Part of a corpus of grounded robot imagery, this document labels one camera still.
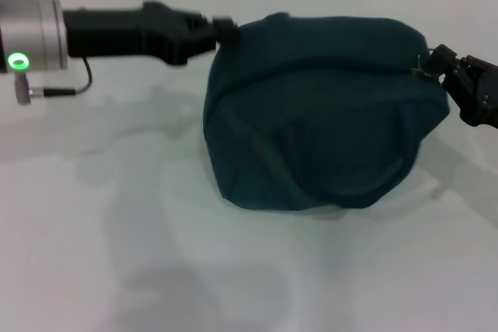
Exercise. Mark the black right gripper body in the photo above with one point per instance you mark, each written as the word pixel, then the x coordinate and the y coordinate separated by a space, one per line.
pixel 474 91

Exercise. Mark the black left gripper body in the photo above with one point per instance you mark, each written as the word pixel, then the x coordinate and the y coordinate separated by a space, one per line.
pixel 136 36

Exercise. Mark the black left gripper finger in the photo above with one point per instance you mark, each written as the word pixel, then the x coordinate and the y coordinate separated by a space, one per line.
pixel 225 30

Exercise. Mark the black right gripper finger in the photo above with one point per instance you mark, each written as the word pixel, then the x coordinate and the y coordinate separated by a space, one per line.
pixel 439 61

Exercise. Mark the dark teal fabric lunch bag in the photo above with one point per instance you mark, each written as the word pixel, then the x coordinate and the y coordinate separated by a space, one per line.
pixel 319 122

